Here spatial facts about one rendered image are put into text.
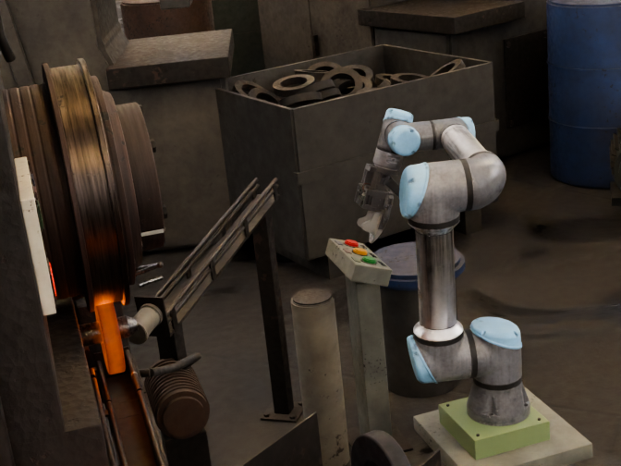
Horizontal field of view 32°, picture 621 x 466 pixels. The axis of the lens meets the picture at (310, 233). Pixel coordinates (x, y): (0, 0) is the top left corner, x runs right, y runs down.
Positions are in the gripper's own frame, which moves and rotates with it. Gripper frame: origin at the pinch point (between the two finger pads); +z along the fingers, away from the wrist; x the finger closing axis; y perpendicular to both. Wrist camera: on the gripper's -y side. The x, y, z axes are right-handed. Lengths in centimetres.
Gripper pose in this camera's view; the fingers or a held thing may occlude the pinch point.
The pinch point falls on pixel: (374, 239)
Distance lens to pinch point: 291.1
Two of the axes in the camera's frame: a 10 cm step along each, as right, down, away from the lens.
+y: -9.3, -1.5, -3.4
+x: 2.9, 3.0, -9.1
